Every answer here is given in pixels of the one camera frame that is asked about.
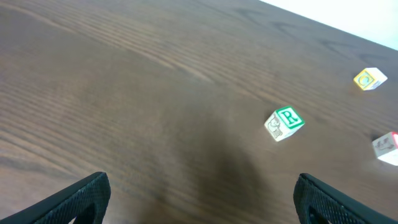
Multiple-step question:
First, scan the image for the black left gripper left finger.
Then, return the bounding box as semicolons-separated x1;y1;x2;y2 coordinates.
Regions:
1;172;111;224

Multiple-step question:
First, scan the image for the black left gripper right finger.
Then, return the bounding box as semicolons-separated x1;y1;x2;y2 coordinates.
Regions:
293;173;397;224

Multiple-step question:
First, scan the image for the red letter A block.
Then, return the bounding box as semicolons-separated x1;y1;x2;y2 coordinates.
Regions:
372;131;398;166

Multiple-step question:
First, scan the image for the green letter R block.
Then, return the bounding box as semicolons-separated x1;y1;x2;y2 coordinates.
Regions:
264;106;305;142

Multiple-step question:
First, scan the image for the plain cream wooden block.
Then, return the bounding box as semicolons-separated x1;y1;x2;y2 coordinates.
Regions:
353;67;388;91

